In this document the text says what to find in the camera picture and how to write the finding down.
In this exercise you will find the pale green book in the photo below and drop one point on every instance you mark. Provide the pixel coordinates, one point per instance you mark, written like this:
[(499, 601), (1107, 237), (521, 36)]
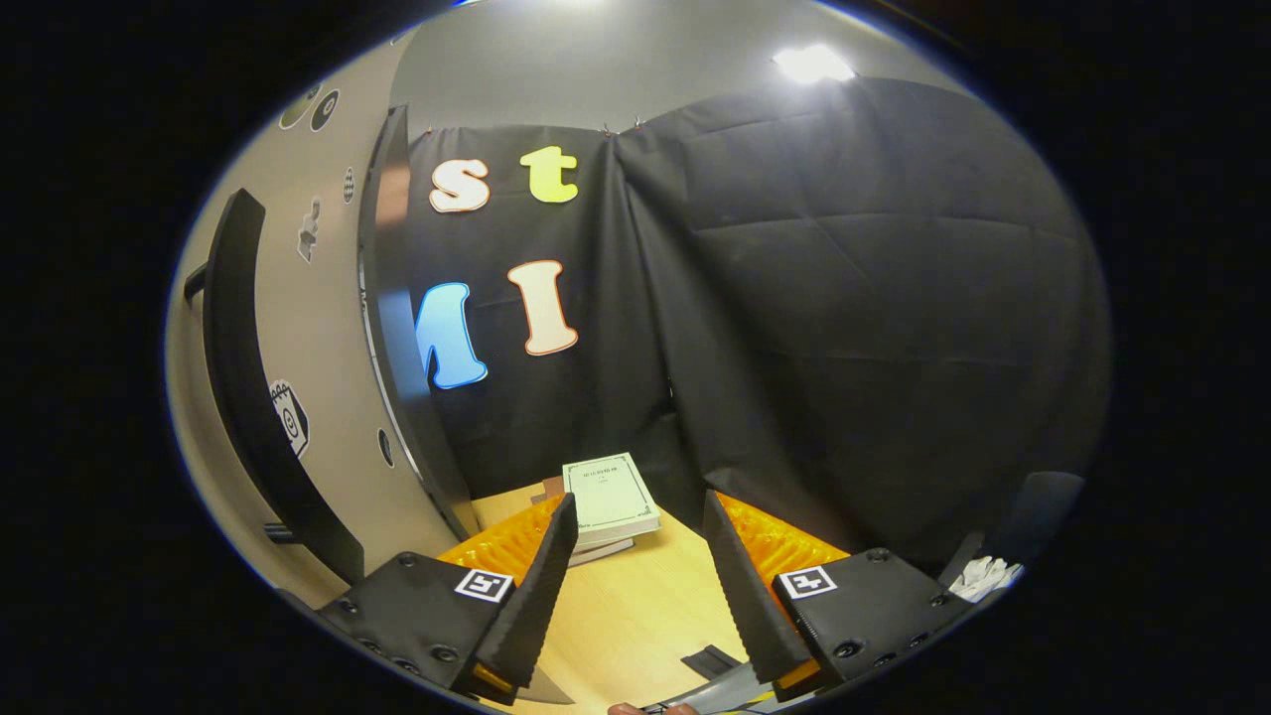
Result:
[(608, 497)]

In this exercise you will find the black backdrop cloth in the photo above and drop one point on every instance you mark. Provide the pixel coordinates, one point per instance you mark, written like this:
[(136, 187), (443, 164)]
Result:
[(844, 298)]

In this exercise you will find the black flat strip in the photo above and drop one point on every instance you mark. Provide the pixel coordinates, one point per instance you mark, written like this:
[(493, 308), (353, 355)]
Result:
[(710, 662)]

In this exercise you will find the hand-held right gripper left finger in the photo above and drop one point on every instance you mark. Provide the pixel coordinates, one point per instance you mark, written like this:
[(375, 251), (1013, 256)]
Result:
[(536, 606)]

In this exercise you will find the white crumpled cloth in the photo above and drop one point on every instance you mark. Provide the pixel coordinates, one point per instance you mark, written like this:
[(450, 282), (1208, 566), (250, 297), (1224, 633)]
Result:
[(983, 578)]

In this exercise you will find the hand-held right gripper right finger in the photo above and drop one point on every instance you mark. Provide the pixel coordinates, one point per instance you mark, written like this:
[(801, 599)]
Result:
[(745, 596)]

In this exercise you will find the brown book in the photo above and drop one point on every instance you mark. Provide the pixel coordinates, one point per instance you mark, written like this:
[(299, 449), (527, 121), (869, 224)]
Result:
[(549, 489)]

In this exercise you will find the dark grey cabinet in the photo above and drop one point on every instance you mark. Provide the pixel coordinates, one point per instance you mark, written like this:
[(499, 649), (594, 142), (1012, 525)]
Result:
[(397, 328)]

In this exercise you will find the dark grey chair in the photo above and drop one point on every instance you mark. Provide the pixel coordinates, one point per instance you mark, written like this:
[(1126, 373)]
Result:
[(1043, 506)]

